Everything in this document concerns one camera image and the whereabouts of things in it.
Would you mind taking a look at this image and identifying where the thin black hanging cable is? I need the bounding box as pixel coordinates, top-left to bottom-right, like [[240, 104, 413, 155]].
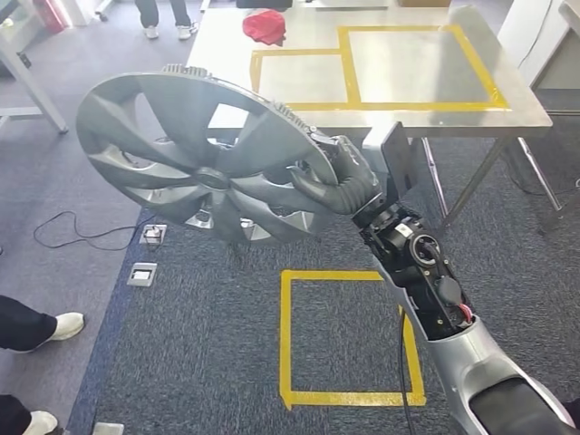
[[518, 0, 554, 70]]

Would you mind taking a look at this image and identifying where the red fire extinguisher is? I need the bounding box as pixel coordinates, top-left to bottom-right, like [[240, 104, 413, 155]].
[[33, 0, 65, 35]]

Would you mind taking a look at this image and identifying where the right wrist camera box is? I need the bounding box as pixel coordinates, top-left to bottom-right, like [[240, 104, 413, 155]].
[[362, 121, 418, 202]]

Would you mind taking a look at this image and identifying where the white workbench frame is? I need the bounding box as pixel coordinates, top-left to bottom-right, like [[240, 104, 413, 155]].
[[0, 24, 69, 134]]

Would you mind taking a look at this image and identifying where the black floor cable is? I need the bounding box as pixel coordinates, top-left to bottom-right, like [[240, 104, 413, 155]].
[[33, 209, 158, 252]]

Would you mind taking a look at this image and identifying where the silver wheel hubcap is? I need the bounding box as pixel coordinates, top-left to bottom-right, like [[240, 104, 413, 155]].
[[75, 63, 340, 247]]

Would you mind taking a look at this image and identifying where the red bag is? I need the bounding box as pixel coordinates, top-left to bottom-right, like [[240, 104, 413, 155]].
[[242, 8, 287, 47]]

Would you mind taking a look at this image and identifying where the white panel steel desk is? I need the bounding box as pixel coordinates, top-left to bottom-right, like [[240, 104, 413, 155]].
[[497, 0, 580, 115]]

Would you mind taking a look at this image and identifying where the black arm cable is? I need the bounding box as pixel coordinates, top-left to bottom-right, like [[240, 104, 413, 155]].
[[398, 309, 415, 435]]

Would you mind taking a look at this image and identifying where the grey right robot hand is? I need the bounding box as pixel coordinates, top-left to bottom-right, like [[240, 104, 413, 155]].
[[290, 129, 370, 216]]

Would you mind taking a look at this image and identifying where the steel floor socket with plug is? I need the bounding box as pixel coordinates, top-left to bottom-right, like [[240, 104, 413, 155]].
[[138, 223, 168, 247]]

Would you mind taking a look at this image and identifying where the person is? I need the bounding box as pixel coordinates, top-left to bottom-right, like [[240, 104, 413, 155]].
[[0, 295, 86, 435], [134, 0, 199, 42]]

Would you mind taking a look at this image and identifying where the pale grey table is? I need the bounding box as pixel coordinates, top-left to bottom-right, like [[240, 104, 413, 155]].
[[186, 0, 565, 238]]

